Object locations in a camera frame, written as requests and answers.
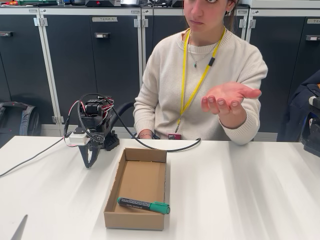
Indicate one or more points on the open cardboard box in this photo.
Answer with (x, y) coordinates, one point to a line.
(140, 175)

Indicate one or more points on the grey black backpack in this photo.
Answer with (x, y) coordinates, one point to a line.
(15, 122)

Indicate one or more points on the woman in cream sweater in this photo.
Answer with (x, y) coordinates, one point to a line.
(170, 82)

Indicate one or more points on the black case red triangle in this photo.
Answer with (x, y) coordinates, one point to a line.
(100, 3)
(178, 3)

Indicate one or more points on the white gripper camera box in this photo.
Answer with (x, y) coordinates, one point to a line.
(78, 137)

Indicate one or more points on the person's left hand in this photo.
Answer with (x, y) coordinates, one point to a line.
(230, 95)

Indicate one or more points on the person's left forearm cream sleeve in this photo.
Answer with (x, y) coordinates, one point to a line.
(240, 132)

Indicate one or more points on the green black marker pen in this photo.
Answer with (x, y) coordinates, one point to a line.
(140, 203)

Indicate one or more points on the grey tape team label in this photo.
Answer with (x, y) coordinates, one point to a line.
(105, 19)
(313, 21)

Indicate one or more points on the maroon name badge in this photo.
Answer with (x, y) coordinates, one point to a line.
(175, 136)

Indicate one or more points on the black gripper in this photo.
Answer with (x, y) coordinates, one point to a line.
(93, 143)

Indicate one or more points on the person's right forearm cream sleeve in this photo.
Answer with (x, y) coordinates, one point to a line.
(143, 125)

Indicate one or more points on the black office chair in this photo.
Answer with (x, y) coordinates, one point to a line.
(125, 107)

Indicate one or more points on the green plastic bin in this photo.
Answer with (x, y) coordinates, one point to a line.
(37, 2)

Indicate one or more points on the grey flat device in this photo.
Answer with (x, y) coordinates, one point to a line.
(130, 2)

